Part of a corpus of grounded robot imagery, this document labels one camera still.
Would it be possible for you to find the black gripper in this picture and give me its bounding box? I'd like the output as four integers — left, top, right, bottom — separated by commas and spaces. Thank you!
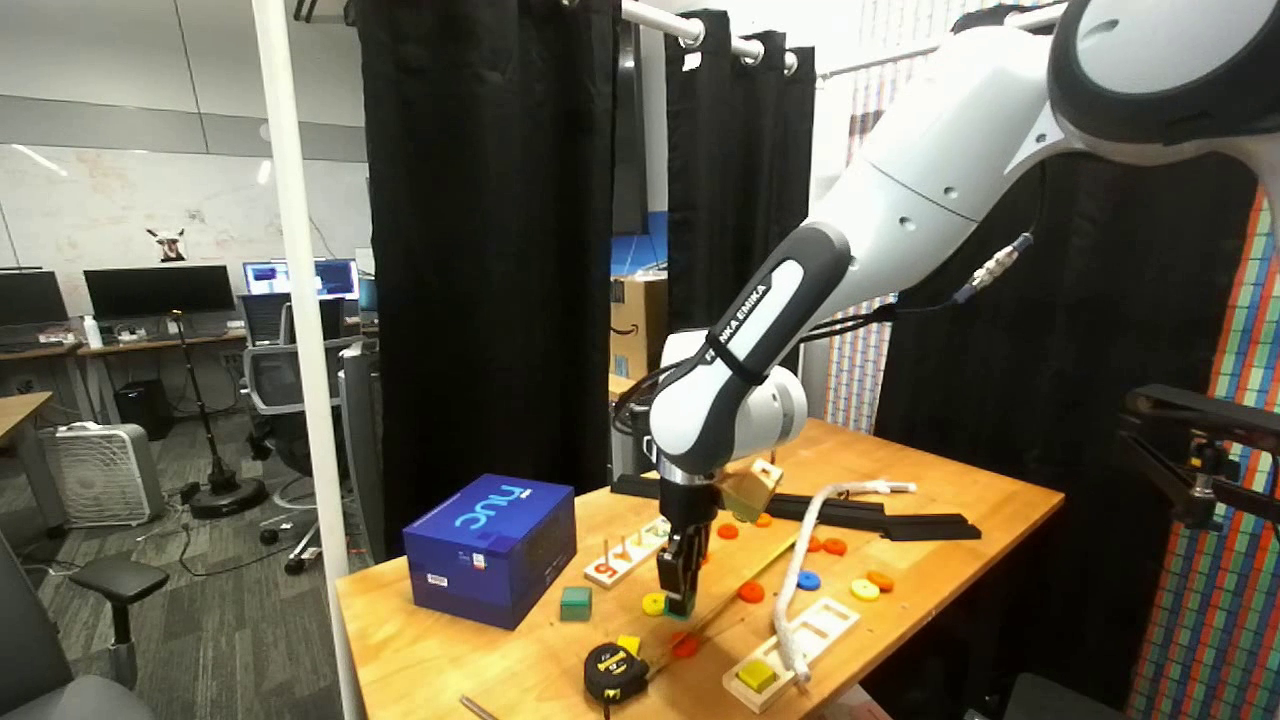
651, 475, 720, 624

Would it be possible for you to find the small white peg board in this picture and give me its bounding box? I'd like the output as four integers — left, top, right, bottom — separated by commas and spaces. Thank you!
580, 517, 677, 591

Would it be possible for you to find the black yellow tape measure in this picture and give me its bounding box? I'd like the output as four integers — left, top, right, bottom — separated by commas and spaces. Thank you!
580, 641, 651, 706

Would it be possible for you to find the white shape sorter board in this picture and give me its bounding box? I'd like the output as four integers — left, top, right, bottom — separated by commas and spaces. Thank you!
720, 591, 864, 715

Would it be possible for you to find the blue cardboard box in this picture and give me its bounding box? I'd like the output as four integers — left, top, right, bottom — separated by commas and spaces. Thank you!
399, 467, 580, 632

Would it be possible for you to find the brown cardboard shipping box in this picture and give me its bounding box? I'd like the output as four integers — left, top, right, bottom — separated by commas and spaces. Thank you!
608, 271, 677, 384

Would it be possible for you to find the short black flat bar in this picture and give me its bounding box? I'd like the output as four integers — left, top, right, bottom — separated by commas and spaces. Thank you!
876, 507, 982, 542

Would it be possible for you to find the wide black curtain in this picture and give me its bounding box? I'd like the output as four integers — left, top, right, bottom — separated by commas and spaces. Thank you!
347, 0, 633, 565

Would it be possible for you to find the black backdrop curtain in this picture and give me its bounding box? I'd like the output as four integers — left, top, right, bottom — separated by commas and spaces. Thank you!
872, 142, 1272, 711

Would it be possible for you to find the mesh office chair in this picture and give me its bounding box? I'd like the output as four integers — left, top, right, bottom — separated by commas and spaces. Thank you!
238, 336, 352, 575

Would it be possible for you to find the blue screen monitor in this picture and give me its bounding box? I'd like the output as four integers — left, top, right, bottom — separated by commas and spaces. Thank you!
313, 254, 361, 300
238, 254, 295, 294

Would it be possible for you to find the black microphone stand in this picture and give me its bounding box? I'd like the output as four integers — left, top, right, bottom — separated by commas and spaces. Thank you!
163, 308, 273, 521

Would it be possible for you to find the white vertical pole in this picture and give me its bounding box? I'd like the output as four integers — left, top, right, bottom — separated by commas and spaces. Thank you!
248, 0, 369, 720

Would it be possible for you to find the colourful checkered cloth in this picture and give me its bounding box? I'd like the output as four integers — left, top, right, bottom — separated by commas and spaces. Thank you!
1124, 183, 1280, 720

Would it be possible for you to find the white curtain rod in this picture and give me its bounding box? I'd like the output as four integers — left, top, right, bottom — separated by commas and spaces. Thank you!
616, 0, 802, 73

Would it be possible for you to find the white box fan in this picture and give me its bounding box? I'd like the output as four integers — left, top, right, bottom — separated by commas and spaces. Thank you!
44, 418, 163, 533

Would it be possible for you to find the wide black monitor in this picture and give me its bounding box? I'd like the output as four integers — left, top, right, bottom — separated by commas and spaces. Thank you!
78, 261, 238, 324

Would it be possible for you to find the wooden office desk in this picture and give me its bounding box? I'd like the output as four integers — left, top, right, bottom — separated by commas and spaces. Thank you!
0, 326, 250, 368

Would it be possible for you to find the small drone figure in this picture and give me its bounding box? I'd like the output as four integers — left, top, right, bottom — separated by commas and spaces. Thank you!
144, 225, 192, 268

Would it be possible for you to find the grey padded chair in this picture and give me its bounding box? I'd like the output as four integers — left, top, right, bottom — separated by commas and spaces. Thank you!
0, 533, 172, 720

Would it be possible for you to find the tan wrist camera block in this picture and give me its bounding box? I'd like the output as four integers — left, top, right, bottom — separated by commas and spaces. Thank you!
715, 451, 786, 522

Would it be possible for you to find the white cable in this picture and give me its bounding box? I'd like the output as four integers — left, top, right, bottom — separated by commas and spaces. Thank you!
770, 475, 921, 691

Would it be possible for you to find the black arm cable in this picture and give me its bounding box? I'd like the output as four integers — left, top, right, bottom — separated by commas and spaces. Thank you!
797, 229, 1039, 344

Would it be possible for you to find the black camera rig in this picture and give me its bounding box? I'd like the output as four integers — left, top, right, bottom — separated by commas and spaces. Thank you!
1115, 380, 1280, 533

